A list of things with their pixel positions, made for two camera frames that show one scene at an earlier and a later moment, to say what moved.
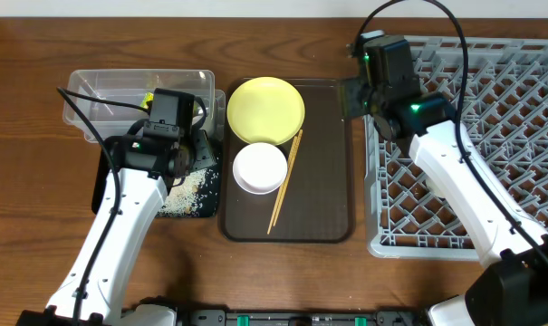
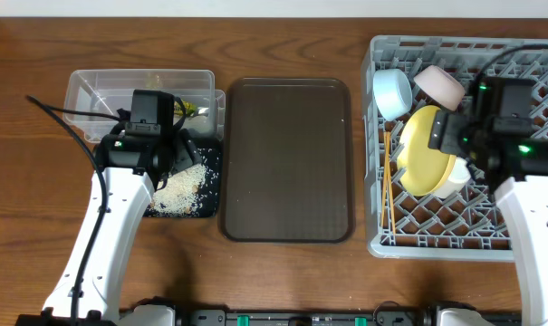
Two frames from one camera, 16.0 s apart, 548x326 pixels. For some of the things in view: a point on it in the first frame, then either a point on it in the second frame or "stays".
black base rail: [302, 317] stays
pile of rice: [183, 198] stays
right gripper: [350, 91] to [448, 131]
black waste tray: [193, 196] stays
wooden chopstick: [282, 183] to [384, 175]
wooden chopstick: [288, 176] to [388, 157]
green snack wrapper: [148, 97] to [188, 107]
